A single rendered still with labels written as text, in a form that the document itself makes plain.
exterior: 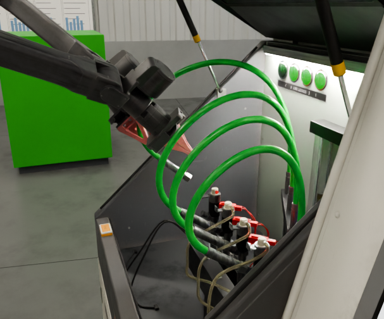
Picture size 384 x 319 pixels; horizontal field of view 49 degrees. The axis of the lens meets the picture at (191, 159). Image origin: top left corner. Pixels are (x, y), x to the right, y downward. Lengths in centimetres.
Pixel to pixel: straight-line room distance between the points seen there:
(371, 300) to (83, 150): 392
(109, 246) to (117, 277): 14
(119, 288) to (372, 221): 60
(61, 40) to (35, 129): 312
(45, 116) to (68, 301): 215
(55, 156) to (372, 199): 392
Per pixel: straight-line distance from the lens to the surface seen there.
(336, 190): 66
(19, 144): 431
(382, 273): 58
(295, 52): 111
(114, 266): 107
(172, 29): 746
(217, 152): 132
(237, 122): 77
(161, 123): 89
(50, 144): 431
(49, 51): 83
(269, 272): 70
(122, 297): 98
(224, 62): 99
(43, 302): 260
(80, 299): 256
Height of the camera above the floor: 155
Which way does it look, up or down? 20 degrees down
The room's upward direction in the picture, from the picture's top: straight up
